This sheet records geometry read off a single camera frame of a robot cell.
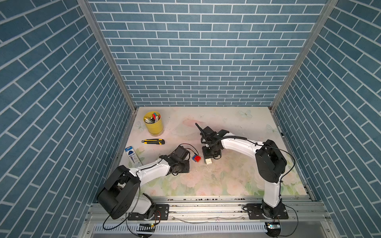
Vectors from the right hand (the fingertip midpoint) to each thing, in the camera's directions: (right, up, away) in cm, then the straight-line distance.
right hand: (206, 158), depth 90 cm
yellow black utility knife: (-35, +9, +10) cm, 38 cm away
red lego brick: (-6, 0, -1) cm, 6 cm away
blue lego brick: (-8, 0, 0) cm, 8 cm away
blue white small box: (-46, 0, +2) cm, 46 cm away
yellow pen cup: (-35, +23, +9) cm, 43 cm away
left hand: (-10, -6, -2) cm, 12 cm away
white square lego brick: (+1, -1, -4) cm, 4 cm away
